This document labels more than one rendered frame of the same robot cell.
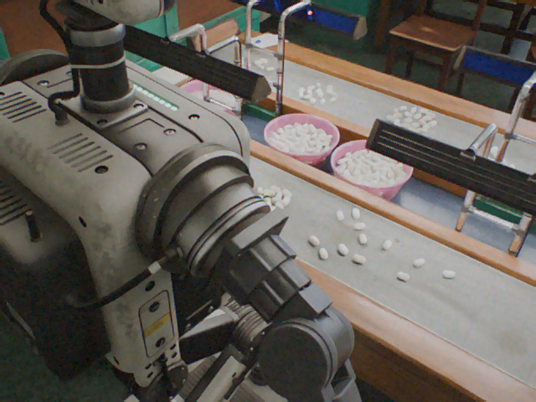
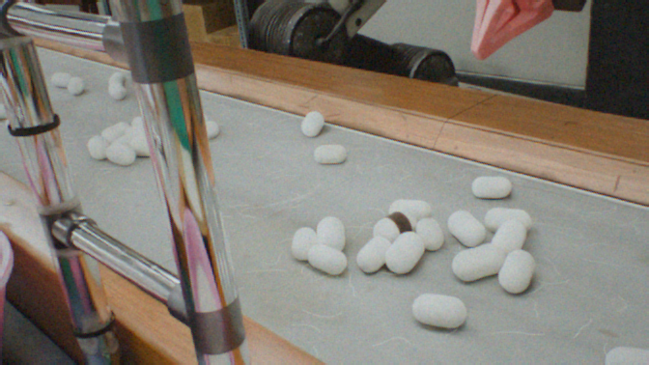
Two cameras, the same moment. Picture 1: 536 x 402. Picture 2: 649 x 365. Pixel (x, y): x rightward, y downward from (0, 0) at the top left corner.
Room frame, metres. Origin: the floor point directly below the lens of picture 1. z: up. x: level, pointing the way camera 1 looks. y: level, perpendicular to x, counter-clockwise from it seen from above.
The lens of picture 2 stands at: (1.98, 0.34, 1.02)
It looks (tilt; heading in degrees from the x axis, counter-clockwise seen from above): 25 degrees down; 193
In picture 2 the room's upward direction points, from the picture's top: 7 degrees counter-clockwise
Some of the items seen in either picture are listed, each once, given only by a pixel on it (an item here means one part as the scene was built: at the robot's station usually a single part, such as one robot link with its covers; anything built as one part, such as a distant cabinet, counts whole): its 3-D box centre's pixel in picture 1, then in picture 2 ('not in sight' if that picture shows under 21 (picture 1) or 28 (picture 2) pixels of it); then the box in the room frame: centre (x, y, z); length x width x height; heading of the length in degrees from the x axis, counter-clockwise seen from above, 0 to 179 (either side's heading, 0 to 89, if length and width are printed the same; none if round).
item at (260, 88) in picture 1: (184, 56); not in sight; (1.56, 0.26, 1.08); 0.62 x 0.08 x 0.07; 54
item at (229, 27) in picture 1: (213, 34); not in sight; (2.32, 0.25, 0.83); 0.30 x 0.06 x 0.07; 144
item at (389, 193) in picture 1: (369, 173); not in sight; (1.46, -0.35, 0.72); 0.27 x 0.27 x 0.10
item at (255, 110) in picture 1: (276, 59); not in sight; (1.95, -0.03, 0.90); 0.20 x 0.19 x 0.45; 54
